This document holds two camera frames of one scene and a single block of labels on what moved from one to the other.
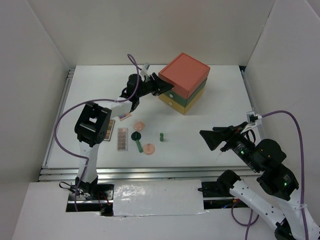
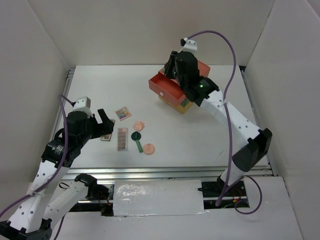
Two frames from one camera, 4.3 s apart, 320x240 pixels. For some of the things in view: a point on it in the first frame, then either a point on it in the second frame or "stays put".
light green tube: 139,146 stays put
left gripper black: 159,86 → 105,128
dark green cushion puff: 136,135 stays put
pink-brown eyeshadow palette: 122,139 stays put
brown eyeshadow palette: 110,130 stays put
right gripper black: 212,137 → 168,66
